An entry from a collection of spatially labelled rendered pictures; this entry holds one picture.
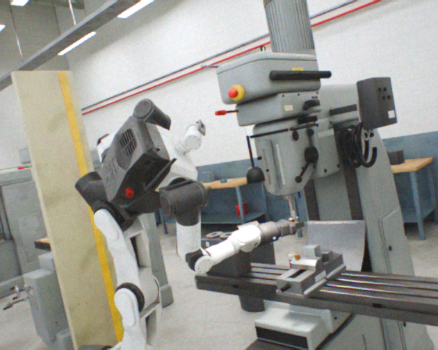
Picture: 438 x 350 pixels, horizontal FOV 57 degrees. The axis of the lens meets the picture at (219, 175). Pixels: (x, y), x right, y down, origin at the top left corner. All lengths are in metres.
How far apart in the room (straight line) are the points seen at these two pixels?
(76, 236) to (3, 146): 7.75
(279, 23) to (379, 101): 0.57
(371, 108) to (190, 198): 0.86
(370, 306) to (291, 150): 0.67
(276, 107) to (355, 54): 4.61
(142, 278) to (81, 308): 1.42
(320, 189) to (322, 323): 0.72
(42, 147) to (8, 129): 7.80
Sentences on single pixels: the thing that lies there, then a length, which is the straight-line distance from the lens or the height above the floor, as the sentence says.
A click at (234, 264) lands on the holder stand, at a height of 0.98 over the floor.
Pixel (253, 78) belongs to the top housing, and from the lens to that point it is 1.57.
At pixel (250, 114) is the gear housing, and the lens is 1.70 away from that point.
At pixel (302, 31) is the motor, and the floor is 2.00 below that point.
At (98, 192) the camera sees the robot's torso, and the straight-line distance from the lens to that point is 1.72.
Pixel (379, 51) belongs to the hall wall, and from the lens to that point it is 6.07.
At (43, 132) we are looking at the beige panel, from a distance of 3.00.
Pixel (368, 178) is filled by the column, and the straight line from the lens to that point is 2.09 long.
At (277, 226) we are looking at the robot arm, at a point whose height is 1.18.
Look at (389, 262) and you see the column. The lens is 2.22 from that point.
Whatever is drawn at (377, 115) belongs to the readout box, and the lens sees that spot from 1.80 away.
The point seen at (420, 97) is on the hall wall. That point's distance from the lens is 5.89.
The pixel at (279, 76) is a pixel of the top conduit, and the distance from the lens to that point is 1.56.
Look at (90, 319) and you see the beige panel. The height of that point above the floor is 0.52.
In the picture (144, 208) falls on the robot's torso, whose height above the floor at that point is 1.38.
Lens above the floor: 1.58
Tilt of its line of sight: 5 degrees down
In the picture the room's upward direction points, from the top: 11 degrees counter-clockwise
